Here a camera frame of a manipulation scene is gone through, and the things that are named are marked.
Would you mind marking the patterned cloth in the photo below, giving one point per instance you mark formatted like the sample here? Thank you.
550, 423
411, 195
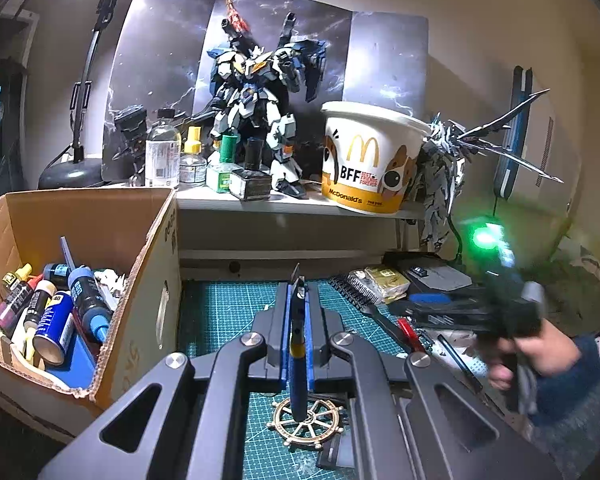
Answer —
595, 275

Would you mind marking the black cap square bottle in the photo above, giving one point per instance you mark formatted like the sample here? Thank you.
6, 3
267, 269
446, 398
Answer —
250, 185

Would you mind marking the dark grey jar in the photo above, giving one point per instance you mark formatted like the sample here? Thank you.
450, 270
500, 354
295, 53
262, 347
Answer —
130, 130

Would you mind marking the brown cardboard box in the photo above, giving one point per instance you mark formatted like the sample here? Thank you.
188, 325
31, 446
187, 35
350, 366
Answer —
130, 310

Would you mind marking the black blue upright panel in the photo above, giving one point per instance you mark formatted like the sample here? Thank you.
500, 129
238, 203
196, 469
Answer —
512, 130

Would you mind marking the black flat box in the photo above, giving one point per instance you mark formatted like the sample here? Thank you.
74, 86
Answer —
430, 270

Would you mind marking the pale yellow packet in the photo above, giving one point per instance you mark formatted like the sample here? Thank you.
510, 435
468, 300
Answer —
387, 281

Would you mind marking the white cap dark bottle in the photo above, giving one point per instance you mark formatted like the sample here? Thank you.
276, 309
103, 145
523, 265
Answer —
37, 307

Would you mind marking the green cap glass bottle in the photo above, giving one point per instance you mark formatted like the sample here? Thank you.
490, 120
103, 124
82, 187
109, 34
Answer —
222, 170

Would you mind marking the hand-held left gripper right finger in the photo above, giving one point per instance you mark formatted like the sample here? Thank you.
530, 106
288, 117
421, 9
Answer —
320, 330

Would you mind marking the dark stormy wall poster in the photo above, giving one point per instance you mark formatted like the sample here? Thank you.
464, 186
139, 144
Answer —
380, 60

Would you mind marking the clear plastic bottle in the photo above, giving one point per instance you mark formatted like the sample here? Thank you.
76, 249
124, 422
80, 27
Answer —
162, 157

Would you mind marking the person's right forearm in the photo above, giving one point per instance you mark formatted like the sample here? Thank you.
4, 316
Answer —
580, 405

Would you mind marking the green cutting mat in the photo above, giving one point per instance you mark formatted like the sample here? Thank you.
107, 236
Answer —
220, 320

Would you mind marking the black bottle blue label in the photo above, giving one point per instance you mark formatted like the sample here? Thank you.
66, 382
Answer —
55, 272
87, 305

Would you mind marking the blue flat card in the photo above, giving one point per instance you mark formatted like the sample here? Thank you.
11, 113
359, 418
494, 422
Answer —
75, 362

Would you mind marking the grey winged robot model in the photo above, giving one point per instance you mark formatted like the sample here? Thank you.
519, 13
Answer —
440, 180

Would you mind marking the black spiral binding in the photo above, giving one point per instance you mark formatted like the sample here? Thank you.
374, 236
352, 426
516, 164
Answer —
355, 291

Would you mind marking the person's right hand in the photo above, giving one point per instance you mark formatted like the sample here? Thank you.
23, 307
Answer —
540, 355

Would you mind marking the small yellow cap bottle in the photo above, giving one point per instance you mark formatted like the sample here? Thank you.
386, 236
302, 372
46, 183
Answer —
17, 275

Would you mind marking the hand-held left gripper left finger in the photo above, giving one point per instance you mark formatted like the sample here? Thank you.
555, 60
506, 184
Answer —
275, 330

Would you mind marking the wooden ship wheel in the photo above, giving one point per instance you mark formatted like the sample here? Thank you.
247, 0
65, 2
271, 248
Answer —
325, 422

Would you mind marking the small dark box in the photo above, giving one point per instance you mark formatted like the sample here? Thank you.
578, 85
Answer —
337, 452

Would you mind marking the white yellow paper bucket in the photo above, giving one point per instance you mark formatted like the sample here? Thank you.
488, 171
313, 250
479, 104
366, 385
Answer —
375, 160

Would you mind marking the blue spray can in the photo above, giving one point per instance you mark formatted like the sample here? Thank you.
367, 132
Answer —
55, 327

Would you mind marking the clear bottle yellow nozzle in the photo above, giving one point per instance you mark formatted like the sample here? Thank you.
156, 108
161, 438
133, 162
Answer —
192, 162

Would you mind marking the black desk lamp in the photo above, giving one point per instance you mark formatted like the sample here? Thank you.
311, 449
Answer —
70, 177

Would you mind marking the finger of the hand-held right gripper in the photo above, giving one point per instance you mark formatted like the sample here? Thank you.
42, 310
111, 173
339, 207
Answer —
445, 321
430, 300

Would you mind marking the blue white robot model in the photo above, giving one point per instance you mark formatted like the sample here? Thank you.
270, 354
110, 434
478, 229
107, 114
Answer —
250, 100

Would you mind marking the white desk shelf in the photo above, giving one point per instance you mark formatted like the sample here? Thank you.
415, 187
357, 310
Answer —
280, 230

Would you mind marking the translucent red bottle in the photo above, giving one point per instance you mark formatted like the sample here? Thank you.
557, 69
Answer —
7, 310

